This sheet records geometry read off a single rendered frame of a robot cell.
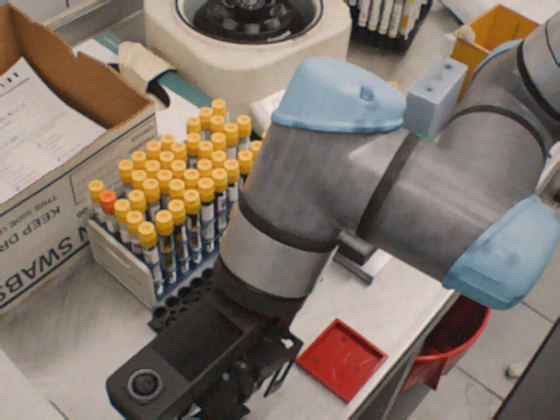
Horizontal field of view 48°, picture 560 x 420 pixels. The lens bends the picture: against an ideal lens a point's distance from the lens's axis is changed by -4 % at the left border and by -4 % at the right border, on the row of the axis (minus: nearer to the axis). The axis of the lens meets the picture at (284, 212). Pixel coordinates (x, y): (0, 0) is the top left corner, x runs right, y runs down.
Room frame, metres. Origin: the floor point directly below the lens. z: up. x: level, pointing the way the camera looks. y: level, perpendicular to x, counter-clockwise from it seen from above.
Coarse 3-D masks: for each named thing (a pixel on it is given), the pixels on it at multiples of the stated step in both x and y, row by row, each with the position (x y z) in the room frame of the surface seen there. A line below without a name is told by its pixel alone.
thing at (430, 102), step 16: (448, 64) 0.70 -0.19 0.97; (432, 80) 0.66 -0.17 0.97; (448, 80) 0.66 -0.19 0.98; (416, 96) 0.62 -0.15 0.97; (432, 96) 0.62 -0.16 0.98; (448, 96) 0.65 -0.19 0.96; (416, 112) 0.62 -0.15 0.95; (432, 112) 0.61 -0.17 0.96; (448, 112) 0.67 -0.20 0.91; (416, 128) 0.62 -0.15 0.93; (432, 128) 0.62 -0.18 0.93
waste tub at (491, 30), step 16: (480, 16) 0.83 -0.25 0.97; (496, 16) 0.87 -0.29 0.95; (512, 16) 0.85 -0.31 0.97; (480, 32) 0.84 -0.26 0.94; (496, 32) 0.86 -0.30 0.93; (512, 32) 0.85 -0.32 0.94; (528, 32) 0.83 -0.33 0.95; (464, 48) 0.76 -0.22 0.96; (480, 48) 0.74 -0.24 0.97; (464, 64) 0.75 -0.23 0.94; (464, 80) 0.75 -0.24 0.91
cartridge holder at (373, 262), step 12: (348, 240) 0.46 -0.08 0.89; (360, 240) 0.46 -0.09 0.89; (336, 252) 0.44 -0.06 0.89; (348, 252) 0.43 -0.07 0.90; (360, 252) 0.43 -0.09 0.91; (372, 252) 0.44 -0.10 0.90; (384, 252) 0.45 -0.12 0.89; (348, 264) 0.43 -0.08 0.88; (360, 264) 0.42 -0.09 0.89; (372, 264) 0.43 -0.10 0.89; (384, 264) 0.43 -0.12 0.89; (372, 276) 0.41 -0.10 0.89
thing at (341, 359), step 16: (336, 320) 0.35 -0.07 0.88; (320, 336) 0.33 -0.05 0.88; (336, 336) 0.34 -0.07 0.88; (352, 336) 0.34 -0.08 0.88; (304, 352) 0.31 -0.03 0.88; (320, 352) 0.32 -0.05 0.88; (336, 352) 0.32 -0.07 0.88; (352, 352) 0.32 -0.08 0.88; (368, 352) 0.32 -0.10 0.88; (384, 352) 0.32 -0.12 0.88; (304, 368) 0.30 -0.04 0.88; (320, 368) 0.30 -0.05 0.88; (336, 368) 0.30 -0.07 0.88; (352, 368) 0.30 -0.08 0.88; (368, 368) 0.31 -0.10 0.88; (336, 384) 0.28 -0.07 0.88; (352, 384) 0.29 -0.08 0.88
